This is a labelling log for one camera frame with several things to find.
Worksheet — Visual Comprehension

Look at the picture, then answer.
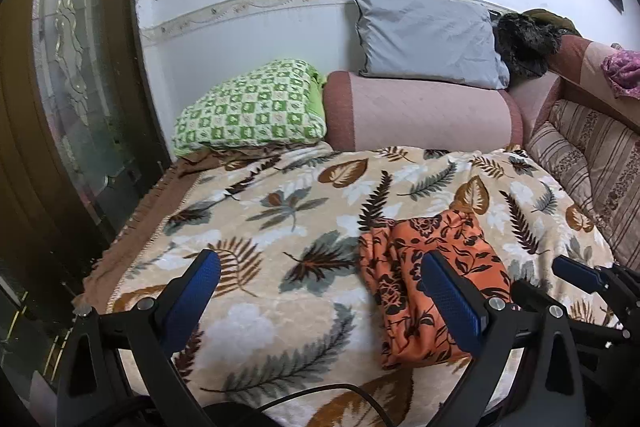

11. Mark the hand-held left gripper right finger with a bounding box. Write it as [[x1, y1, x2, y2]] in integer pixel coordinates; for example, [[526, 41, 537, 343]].
[[420, 249, 586, 427]]

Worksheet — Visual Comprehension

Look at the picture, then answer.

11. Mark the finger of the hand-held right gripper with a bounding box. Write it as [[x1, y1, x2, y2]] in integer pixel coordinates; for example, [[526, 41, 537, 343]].
[[552, 254, 640, 308], [510, 279, 626, 344]]

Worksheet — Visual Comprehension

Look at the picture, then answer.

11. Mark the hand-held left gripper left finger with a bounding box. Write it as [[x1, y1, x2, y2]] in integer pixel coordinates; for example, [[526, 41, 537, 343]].
[[55, 249, 222, 427]]

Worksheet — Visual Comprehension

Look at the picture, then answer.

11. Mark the orange floral shirt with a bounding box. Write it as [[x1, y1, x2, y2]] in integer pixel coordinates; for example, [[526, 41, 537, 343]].
[[359, 209, 512, 370]]

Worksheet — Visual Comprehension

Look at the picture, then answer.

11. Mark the brown fringed cloth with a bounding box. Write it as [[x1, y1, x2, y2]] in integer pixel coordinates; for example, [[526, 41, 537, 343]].
[[72, 152, 226, 313]]

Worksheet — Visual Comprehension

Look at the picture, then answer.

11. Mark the large striped cushion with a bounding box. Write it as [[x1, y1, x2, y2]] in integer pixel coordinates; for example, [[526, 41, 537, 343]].
[[547, 99, 640, 268]]

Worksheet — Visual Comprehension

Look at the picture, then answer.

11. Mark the small striped cushion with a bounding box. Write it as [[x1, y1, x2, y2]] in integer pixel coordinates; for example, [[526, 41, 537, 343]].
[[527, 122, 593, 212]]

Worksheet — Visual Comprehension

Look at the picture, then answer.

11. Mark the leaf print blanket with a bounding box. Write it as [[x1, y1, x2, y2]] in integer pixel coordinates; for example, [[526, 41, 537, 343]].
[[107, 144, 621, 427]]

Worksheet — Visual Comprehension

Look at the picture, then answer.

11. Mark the pink bolster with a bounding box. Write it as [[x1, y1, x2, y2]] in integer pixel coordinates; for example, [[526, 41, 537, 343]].
[[322, 71, 523, 152]]

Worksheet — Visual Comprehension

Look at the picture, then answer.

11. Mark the green checkered pillow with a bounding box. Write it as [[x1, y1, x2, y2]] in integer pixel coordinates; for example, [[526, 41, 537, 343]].
[[171, 58, 328, 158]]

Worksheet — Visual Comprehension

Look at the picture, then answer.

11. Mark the purple patterned cloth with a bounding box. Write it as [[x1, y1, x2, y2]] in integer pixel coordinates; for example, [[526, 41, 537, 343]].
[[600, 47, 640, 100]]

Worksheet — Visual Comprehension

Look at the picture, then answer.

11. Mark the black furry cloth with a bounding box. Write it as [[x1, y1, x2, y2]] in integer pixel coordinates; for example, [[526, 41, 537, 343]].
[[492, 12, 563, 80]]

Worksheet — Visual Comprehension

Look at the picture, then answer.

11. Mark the olive cloth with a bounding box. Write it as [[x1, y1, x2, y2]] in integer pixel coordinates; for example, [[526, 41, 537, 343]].
[[522, 8, 581, 38]]

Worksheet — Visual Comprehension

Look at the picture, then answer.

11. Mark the grey pillow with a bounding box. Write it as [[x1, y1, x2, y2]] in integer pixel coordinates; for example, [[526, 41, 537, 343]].
[[350, 0, 511, 90]]

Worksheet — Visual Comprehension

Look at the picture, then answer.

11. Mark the wooden door with glass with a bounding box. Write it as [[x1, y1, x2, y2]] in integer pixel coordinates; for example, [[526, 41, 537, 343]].
[[0, 0, 173, 388]]

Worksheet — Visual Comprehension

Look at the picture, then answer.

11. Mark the black cable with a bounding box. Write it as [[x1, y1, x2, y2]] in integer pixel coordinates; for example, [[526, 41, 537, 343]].
[[200, 383, 396, 427]]

